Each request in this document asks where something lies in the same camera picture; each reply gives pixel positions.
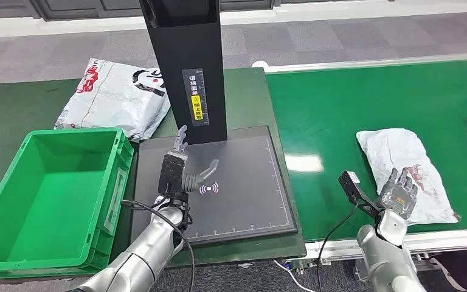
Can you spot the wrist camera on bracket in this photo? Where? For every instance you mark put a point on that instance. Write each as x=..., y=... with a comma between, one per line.
x=172, y=171
x=352, y=187

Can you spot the large white parcel black print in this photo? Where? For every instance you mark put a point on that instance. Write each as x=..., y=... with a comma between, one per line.
x=116, y=100

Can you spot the white parcel bag red print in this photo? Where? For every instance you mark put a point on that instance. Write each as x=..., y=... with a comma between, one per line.
x=394, y=151

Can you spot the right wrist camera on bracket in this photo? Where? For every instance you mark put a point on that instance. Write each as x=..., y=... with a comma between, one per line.
x=352, y=187

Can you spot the grey metal conveyor bracket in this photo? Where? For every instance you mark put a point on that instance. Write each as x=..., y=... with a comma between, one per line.
x=360, y=272

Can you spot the black scanner machine with tower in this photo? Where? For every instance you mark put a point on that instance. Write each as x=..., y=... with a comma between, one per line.
x=189, y=40

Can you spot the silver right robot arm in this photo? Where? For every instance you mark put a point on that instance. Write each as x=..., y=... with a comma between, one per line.
x=382, y=262

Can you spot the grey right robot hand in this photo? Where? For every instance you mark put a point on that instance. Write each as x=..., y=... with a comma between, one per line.
x=398, y=199

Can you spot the dark grey cabinet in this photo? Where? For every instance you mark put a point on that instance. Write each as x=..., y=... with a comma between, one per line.
x=136, y=8

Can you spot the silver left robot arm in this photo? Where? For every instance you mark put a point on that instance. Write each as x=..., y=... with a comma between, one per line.
x=149, y=254

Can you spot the green conveyor belt aluminium frame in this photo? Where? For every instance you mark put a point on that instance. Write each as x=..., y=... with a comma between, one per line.
x=358, y=100

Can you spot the small white scrap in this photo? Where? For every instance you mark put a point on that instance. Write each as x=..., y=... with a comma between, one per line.
x=244, y=265

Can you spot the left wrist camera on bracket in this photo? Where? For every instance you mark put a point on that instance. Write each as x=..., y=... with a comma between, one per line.
x=172, y=171

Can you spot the green plastic crate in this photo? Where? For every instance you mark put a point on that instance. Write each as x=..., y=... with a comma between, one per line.
x=56, y=189

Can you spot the white round cap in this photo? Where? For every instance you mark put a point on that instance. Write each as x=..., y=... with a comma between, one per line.
x=259, y=63

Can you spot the ruler label sticker yellow patch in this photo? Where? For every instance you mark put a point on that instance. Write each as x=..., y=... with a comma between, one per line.
x=195, y=84

